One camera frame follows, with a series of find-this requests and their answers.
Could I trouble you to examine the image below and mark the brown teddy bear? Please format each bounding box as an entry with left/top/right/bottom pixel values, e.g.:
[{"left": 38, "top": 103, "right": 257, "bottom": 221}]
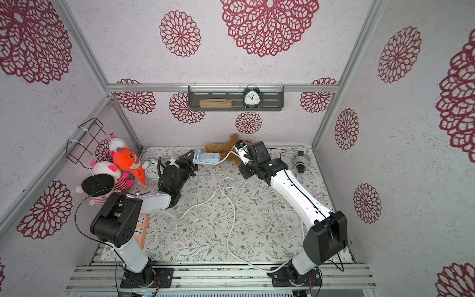
[{"left": 205, "top": 134, "right": 242, "bottom": 166}]

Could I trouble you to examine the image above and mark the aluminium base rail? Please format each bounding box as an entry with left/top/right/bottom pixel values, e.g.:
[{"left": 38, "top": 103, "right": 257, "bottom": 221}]
[{"left": 63, "top": 246, "right": 378, "bottom": 296}]

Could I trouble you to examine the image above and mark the teal alarm clock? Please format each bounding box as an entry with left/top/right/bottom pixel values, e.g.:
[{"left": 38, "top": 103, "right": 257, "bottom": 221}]
[{"left": 243, "top": 88, "right": 262, "bottom": 108}]

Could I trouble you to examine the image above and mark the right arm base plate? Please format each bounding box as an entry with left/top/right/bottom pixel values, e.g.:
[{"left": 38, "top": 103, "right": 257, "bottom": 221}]
[{"left": 267, "top": 267, "right": 322, "bottom": 287}]

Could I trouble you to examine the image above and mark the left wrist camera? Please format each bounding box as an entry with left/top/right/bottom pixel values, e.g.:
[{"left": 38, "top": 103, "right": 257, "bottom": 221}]
[{"left": 165, "top": 158, "right": 179, "bottom": 167}]

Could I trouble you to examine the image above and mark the white round alarm clock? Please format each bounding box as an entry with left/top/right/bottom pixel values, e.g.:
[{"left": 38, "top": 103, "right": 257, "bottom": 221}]
[{"left": 142, "top": 159, "right": 160, "bottom": 180}]

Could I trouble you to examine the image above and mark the black-haired doll plush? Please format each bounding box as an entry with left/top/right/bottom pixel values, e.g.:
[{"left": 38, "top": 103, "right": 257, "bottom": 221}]
[{"left": 75, "top": 174, "right": 116, "bottom": 207}]

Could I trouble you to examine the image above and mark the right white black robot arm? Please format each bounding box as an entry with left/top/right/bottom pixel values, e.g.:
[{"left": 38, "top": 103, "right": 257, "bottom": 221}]
[{"left": 235, "top": 141, "right": 348, "bottom": 280}]

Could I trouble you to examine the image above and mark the black power strip white cord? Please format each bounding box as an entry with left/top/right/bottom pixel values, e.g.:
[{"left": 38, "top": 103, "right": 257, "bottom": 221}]
[{"left": 292, "top": 150, "right": 311, "bottom": 174}]

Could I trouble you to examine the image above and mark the black wire basket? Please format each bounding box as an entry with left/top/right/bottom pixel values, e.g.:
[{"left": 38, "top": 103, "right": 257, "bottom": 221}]
[{"left": 64, "top": 118, "right": 112, "bottom": 170}]

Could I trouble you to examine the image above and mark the grey wall shelf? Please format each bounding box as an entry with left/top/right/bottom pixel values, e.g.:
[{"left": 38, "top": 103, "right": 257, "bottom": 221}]
[{"left": 188, "top": 85, "right": 285, "bottom": 111}]

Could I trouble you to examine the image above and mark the orange fox plush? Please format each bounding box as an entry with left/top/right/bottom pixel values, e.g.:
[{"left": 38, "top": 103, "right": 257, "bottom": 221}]
[{"left": 110, "top": 147, "right": 147, "bottom": 185}]

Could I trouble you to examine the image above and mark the pink striped pig plush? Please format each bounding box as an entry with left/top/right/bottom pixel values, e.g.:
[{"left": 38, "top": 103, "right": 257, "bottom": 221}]
[{"left": 91, "top": 136, "right": 134, "bottom": 190}]

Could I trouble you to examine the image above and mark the pink power strip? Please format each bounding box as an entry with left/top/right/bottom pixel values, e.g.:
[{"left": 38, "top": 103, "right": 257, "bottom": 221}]
[{"left": 134, "top": 215, "right": 150, "bottom": 249}]

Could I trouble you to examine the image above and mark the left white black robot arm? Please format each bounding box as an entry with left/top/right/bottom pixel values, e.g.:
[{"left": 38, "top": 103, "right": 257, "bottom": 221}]
[{"left": 90, "top": 150, "right": 198, "bottom": 273}]

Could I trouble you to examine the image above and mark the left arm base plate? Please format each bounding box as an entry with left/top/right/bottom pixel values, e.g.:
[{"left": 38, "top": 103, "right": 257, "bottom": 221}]
[{"left": 119, "top": 267, "right": 174, "bottom": 289}]

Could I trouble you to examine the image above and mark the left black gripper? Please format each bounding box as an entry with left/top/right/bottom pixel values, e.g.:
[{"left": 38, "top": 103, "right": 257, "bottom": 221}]
[{"left": 174, "top": 150, "right": 199, "bottom": 192}]

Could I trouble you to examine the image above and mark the beige pouch on shelf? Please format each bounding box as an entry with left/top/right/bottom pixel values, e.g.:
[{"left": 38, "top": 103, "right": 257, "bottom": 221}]
[{"left": 199, "top": 99, "right": 233, "bottom": 109}]

